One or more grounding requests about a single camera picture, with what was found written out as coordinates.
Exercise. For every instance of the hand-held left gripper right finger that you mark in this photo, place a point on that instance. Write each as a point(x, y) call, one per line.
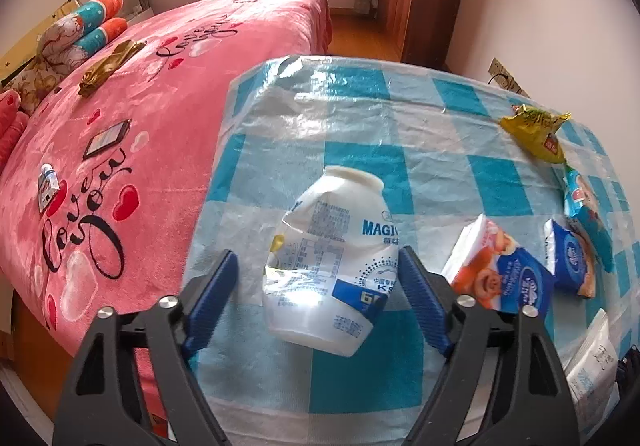
point(422, 301)

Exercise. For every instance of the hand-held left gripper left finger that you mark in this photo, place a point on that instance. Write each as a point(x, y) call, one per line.
point(212, 301)

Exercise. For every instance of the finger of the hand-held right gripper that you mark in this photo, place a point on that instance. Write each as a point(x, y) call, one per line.
point(631, 371)

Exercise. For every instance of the large blue tissue pack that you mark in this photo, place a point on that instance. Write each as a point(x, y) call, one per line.
point(505, 276)

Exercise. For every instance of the white plastic drink bottle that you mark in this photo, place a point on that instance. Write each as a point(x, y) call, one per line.
point(325, 251)

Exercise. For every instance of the small blue tissue pack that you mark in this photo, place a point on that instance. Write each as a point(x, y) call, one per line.
point(570, 258)

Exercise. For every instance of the teal snack packet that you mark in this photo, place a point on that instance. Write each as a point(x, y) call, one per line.
point(587, 206)

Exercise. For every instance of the blue checked tablecloth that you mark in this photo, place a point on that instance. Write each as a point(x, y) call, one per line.
point(400, 125)

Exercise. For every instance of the pink printed bed blanket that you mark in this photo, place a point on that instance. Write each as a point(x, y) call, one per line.
point(150, 125)

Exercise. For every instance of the black smartphone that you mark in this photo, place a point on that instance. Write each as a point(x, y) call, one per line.
point(106, 139)

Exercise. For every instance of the small drink carton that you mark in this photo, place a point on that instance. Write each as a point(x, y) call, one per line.
point(48, 188)

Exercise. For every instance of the yellow snack bag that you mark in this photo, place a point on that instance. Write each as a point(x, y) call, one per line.
point(535, 125)

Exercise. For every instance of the gold cloth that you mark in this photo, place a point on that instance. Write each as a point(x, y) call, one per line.
point(100, 73)

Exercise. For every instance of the red pillow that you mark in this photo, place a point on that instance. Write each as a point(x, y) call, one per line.
point(10, 125)

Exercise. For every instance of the floral pillow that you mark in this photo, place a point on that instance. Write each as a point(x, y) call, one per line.
point(30, 85)

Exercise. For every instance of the cartoon print bolster pillow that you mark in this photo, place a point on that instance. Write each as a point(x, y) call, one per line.
point(95, 38)
point(85, 15)

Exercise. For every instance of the wooden cabinet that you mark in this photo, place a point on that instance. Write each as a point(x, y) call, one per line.
point(425, 0)

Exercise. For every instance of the wooden bed frame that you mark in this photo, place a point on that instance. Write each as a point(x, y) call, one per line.
point(25, 321)

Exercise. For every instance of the wall power socket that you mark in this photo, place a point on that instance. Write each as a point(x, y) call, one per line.
point(502, 73)

